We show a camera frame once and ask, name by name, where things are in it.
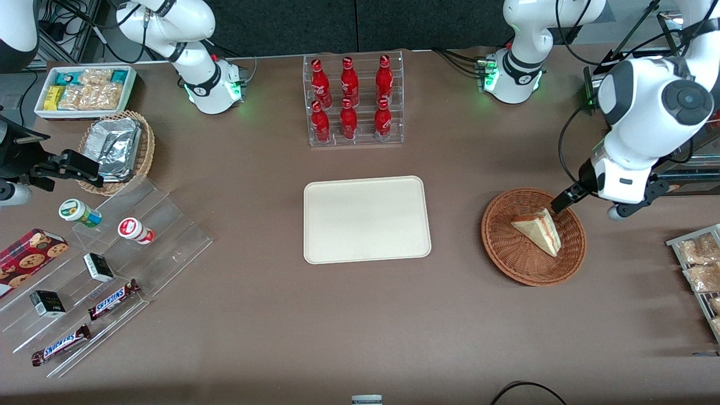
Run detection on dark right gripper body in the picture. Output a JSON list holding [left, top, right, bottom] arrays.
[[0, 115, 54, 183]]

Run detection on triangular sandwich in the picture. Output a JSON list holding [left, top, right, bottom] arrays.
[[511, 207, 562, 258]]

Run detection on light wicker basket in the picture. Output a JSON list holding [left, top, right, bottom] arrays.
[[78, 110, 156, 196]]

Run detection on brown round wicker basket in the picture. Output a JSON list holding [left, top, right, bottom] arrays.
[[481, 187, 587, 287]]

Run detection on cream plastic tray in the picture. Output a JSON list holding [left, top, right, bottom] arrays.
[[303, 175, 432, 265]]

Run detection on silver foil package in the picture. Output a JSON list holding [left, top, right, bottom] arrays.
[[84, 118, 142, 170], [98, 164, 137, 183]]

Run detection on green lid yogurt cup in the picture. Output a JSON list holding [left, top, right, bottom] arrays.
[[58, 199, 103, 228]]

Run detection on clear bag of crackers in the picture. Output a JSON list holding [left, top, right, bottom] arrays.
[[58, 84, 85, 111], [79, 83, 123, 111], [79, 69, 113, 87]]

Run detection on red lid yogurt cup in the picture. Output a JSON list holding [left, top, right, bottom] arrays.
[[118, 217, 155, 245]]

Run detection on white rectangular snack bin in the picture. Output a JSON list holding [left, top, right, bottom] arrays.
[[34, 65, 137, 121]]

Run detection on small black box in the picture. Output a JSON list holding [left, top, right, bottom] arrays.
[[29, 290, 67, 318], [83, 253, 115, 283]]

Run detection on red plaid cookie box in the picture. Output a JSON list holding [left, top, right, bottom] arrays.
[[0, 228, 69, 299]]

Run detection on clear acrylic stepped display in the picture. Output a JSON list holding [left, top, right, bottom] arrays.
[[0, 177, 213, 379]]

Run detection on Snickers chocolate bar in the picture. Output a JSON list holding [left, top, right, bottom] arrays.
[[88, 279, 141, 321], [31, 324, 92, 367]]

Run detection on red cola bottle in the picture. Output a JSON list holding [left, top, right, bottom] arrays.
[[311, 100, 331, 143], [340, 56, 359, 107], [311, 58, 332, 109], [374, 98, 392, 142], [340, 98, 358, 140], [376, 55, 394, 105]]

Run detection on clear acrylic bottle rack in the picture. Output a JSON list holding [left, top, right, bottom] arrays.
[[303, 51, 404, 148]]

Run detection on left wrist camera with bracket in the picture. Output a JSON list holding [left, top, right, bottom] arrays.
[[607, 178, 671, 221]]

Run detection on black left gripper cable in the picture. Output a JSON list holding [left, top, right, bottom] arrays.
[[558, 104, 602, 186]]

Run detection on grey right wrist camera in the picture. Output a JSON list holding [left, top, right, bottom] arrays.
[[0, 181, 33, 206]]

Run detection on black cables with frame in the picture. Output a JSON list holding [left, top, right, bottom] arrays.
[[34, 0, 147, 64]]

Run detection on black cable bundle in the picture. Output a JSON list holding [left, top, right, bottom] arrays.
[[432, 47, 491, 78]]

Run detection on black floor cable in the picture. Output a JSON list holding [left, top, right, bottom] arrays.
[[489, 381, 569, 405]]

